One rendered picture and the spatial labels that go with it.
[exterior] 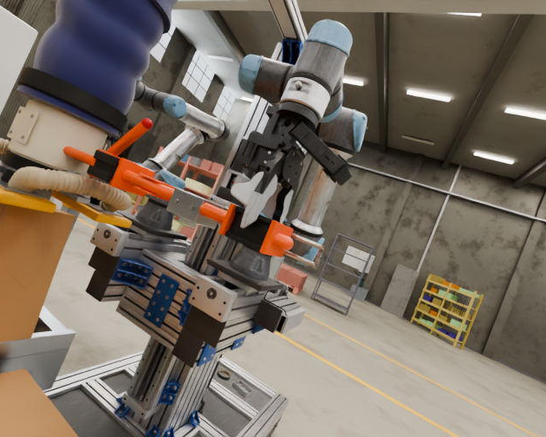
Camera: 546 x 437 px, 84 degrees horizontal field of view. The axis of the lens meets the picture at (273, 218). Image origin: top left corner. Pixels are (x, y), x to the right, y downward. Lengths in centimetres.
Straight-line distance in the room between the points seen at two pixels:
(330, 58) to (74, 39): 56
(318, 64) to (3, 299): 102
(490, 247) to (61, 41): 1425
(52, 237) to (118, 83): 54
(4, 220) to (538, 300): 1473
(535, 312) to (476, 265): 235
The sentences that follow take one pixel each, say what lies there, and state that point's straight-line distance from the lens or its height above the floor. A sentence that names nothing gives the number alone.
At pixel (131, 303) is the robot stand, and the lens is 133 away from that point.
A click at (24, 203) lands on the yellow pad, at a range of 74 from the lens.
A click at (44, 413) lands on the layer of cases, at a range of 111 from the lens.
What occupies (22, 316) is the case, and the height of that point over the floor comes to 69.
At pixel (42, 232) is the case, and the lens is 113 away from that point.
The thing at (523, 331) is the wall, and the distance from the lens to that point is 1474.
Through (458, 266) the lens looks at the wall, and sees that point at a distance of 1415.
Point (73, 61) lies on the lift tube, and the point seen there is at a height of 138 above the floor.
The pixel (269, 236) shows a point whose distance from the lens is 42.
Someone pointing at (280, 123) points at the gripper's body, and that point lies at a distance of 52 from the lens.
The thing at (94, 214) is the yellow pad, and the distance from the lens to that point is 82.
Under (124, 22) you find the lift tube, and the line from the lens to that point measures 88.
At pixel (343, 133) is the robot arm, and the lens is 98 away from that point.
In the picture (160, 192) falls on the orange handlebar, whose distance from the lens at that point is 58.
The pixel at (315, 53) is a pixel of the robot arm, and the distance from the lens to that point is 54.
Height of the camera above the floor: 122
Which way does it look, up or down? 2 degrees up
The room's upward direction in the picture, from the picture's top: 23 degrees clockwise
